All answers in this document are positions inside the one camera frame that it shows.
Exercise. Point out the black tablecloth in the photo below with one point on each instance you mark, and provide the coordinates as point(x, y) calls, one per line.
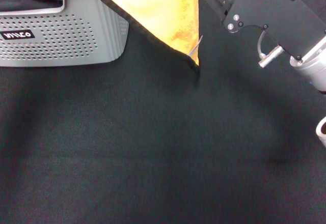
point(152, 145)

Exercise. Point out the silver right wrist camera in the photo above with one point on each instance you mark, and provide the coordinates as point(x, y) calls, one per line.
point(321, 132)

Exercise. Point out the yellow towel black trim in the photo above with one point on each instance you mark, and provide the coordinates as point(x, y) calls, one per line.
point(163, 7)

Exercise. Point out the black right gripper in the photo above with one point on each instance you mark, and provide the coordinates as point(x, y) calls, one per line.
point(275, 7)

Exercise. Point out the grey perforated storage box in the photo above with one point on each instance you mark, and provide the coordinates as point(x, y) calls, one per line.
point(63, 40)

